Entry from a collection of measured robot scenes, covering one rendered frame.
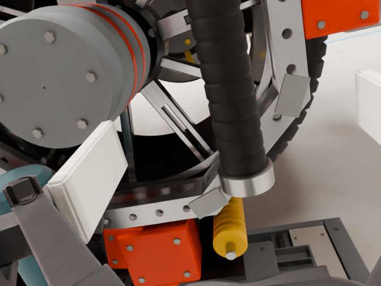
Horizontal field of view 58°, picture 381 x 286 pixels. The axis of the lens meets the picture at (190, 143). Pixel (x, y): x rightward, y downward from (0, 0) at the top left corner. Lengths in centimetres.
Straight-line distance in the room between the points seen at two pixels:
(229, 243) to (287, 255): 54
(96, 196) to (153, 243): 43
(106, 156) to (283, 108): 34
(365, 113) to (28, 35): 28
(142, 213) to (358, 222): 104
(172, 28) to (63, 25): 26
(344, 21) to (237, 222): 35
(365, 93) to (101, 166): 13
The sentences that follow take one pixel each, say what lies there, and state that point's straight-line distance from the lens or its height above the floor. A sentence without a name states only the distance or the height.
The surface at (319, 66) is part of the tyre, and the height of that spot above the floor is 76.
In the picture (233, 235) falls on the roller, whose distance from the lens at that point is 59.
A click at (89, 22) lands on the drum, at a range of 38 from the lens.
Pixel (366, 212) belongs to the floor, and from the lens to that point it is 152.
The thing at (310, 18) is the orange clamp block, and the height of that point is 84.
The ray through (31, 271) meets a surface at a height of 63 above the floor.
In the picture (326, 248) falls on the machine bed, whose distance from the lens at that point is 123.
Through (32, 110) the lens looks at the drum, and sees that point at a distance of 37.
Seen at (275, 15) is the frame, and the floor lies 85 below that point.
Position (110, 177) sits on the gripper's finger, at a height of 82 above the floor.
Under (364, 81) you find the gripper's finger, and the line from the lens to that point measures 18.
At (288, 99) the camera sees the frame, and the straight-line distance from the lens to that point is 48.
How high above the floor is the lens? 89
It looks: 22 degrees down
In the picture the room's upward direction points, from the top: 14 degrees counter-clockwise
